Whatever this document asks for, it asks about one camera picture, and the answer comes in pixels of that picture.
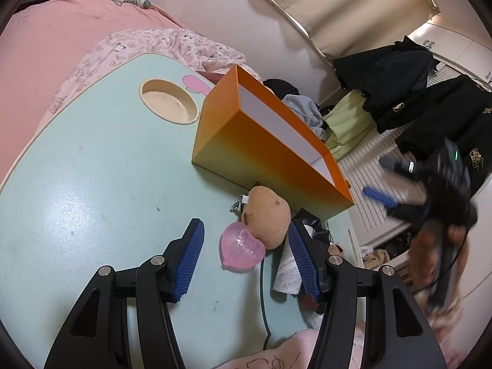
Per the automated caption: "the orange cardboard box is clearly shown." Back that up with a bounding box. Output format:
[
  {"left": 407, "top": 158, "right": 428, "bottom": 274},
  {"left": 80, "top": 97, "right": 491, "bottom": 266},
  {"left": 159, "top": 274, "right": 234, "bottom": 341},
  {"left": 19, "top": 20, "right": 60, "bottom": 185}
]
[{"left": 191, "top": 64, "right": 355, "bottom": 220}]

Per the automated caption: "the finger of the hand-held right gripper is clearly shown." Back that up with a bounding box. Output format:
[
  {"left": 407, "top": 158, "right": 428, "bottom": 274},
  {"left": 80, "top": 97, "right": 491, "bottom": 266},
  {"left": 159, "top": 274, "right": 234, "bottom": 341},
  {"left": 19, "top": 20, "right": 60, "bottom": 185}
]
[
  {"left": 363, "top": 186, "right": 427, "bottom": 220},
  {"left": 379, "top": 156, "right": 427, "bottom": 185}
]

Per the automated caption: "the pink floral blanket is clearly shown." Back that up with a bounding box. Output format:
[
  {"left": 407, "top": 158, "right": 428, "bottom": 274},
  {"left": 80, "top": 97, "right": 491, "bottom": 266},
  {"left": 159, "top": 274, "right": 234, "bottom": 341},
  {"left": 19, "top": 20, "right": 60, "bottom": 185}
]
[{"left": 40, "top": 29, "right": 264, "bottom": 116}]

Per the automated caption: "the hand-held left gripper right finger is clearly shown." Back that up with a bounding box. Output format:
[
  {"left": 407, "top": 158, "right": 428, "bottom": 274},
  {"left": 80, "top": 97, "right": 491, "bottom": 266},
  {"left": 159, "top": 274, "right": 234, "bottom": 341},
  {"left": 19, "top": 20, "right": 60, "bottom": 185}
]
[{"left": 288, "top": 219, "right": 446, "bottom": 369}]

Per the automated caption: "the pink floral pillow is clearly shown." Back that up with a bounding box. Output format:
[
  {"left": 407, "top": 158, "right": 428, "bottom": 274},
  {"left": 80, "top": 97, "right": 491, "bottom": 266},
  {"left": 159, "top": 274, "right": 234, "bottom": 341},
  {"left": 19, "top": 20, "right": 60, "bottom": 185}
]
[{"left": 223, "top": 327, "right": 385, "bottom": 369}]

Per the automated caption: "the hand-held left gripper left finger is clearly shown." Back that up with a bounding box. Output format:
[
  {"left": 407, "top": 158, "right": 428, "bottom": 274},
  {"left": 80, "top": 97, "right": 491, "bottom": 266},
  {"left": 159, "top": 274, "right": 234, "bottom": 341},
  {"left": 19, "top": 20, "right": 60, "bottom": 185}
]
[{"left": 44, "top": 218, "right": 205, "bottom": 369}]

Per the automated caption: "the black cable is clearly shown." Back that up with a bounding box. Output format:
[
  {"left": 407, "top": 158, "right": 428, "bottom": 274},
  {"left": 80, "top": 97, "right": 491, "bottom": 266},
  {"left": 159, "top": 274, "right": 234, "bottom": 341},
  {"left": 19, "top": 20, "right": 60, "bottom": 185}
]
[{"left": 259, "top": 261, "right": 274, "bottom": 350}]

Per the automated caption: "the grey garment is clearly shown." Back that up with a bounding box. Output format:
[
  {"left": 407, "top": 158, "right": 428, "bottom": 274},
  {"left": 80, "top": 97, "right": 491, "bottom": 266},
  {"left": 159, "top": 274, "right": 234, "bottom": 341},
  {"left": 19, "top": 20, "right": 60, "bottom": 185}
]
[{"left": 284, "top": 94, "right": 327, "bottom": 139}]

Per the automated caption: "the black satin cloth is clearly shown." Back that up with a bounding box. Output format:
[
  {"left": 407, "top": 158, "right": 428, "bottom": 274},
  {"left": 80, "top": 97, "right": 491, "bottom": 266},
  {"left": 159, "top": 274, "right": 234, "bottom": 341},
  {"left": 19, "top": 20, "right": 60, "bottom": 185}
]
[{"left": 294, "top": 208, "right": 331, "bottom": 247}]

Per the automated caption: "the white patterned paper packet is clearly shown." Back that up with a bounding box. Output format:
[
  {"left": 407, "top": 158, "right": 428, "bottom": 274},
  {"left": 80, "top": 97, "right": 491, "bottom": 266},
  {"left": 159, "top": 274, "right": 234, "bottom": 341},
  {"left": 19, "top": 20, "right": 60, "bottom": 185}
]
[{"left": 273, "top": 238, "right": 304, "bottom": 295}]

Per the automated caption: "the black garment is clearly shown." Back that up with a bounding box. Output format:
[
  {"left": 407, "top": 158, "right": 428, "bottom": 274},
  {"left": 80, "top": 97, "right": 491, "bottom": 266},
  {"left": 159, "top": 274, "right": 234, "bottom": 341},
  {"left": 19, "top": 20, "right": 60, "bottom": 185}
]
[{"left": 263, "top": 79, "right": 300, "bottom": 98}]

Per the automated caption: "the beige plush toy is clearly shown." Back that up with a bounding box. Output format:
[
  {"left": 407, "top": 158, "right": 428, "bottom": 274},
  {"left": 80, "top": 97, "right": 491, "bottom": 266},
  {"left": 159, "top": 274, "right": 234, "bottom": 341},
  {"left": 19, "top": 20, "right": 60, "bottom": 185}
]
[{"left": 361, "top": 244, "right": 412, "bottom": 277}]

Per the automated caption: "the person's right hand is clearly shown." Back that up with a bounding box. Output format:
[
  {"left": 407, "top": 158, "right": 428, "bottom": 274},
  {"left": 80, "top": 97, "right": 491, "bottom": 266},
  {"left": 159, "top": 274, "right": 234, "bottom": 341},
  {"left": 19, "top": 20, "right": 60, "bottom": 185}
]
[{"left": 409, "top": 226, "right": 470, "bottom": 291}]

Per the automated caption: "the yellow-green cloth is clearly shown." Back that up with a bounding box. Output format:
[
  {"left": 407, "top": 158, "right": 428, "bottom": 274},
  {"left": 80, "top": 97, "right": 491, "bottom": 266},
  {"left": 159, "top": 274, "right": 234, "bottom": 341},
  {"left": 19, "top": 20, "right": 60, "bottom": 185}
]
[{"left": 321, "top": 89, "right": 379, "bottom": 158}]

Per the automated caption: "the person's right forearm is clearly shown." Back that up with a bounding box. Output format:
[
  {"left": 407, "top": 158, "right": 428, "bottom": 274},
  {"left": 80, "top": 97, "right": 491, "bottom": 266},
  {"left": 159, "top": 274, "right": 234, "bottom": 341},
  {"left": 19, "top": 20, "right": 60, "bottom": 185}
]
[{"left": 419, "top": 284, "right": 475, "bottom": 354}]

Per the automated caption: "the brown plush toy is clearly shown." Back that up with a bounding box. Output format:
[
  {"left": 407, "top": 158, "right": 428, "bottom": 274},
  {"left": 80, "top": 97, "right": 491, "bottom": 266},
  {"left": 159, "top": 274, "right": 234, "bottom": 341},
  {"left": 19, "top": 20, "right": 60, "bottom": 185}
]
[{"left": 229, "top": 185, "right": 292, "bottom": 250}]

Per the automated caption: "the pink heart-shaped case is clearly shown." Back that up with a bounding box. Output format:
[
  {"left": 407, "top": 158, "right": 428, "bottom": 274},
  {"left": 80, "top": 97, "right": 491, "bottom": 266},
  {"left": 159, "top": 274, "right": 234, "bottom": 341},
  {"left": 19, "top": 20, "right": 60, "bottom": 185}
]
[{"left": 220, "top": 223, "right": 266, "bottom": 270}]

